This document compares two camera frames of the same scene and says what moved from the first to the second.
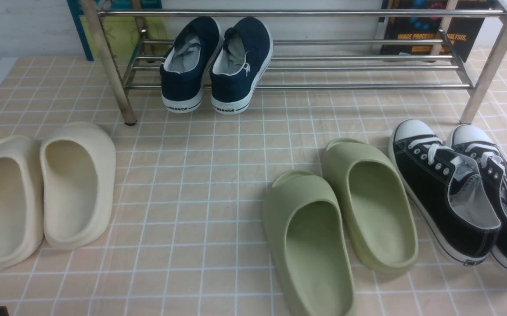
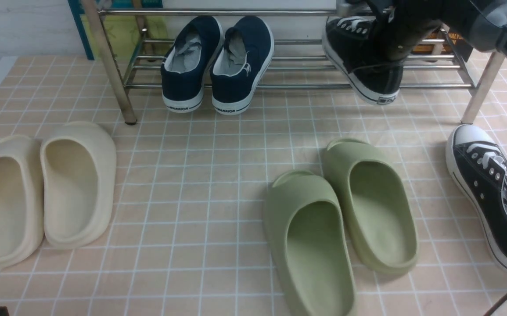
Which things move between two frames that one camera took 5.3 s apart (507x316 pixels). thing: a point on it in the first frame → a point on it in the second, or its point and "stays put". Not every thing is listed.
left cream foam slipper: (8, 201) stays put
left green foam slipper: (306, 232) stays put
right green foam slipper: (376, 207) stays put
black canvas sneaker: (446, 191) → (352, 44)
